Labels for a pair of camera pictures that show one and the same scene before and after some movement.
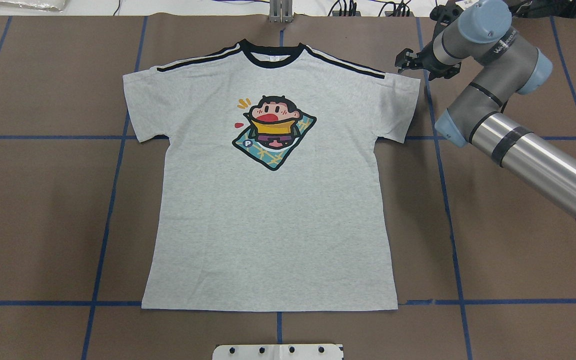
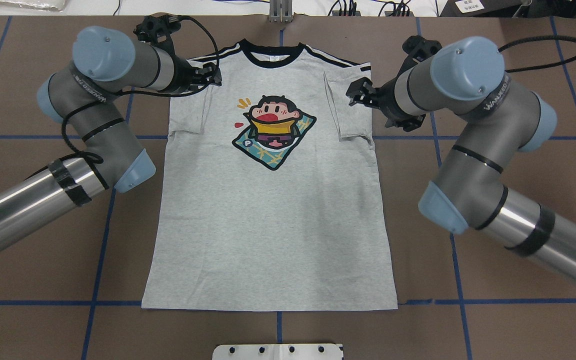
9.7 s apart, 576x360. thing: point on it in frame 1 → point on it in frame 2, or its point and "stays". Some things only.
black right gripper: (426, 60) → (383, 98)
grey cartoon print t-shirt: (268, 195) stays
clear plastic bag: (51, 5) stays
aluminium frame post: (281, 11) stays
